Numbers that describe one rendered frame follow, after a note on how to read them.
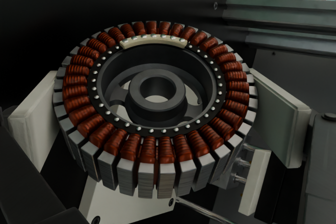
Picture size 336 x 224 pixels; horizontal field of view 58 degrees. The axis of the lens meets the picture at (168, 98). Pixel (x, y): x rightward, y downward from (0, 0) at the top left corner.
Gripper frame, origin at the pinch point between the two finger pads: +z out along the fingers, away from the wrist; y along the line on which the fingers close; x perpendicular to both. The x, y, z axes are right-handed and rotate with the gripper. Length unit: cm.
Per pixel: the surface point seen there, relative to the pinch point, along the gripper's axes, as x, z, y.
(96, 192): -9.5, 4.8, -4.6
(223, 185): -17.4, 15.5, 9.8
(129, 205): -13.4, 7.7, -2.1
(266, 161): -9.0, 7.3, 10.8
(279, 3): 4.8, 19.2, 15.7
